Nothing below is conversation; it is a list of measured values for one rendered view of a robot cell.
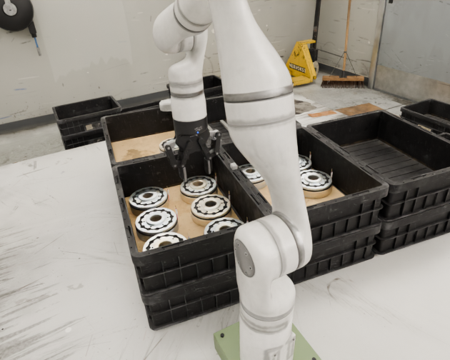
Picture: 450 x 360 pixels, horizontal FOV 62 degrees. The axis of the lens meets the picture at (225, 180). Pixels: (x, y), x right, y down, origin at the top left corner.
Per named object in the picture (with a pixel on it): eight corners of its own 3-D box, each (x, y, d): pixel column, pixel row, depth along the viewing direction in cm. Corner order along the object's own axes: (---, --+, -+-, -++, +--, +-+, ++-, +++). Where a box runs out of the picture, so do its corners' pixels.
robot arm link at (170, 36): (146, 26, 75) (160, -9, 62) (187, 21, 78) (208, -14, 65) (156, 61, 75) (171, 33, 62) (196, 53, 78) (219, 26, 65)
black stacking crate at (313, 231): (383, 227, 93) (391, 188, 87) (275, 261, 85) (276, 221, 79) (301, 158, 125) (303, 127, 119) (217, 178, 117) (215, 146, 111)
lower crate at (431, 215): (465, 231, 107) (477, 195, 100) (377, 260, 99) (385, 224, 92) (372, 168, 139) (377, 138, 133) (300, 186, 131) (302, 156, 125)
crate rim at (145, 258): (275, 228, 80) (275, 219, 79) (133, 268, 72) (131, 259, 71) (214, 151, 112) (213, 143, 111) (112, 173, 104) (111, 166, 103)
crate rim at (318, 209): (391, 195, 88) (393, 186, 87) (275, 228, 80) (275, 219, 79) (303, 132, 120) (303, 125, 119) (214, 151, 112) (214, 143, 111)
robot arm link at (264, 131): (309, 90, 48) (245, 105, 44) (323, 271, 57) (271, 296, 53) (270, 88, 56) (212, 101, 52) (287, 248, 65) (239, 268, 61)
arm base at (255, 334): (298, 360, 72) (306, 300, 62) (263, 391, 67) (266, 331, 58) (263, 327, 78) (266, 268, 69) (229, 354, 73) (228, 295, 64)
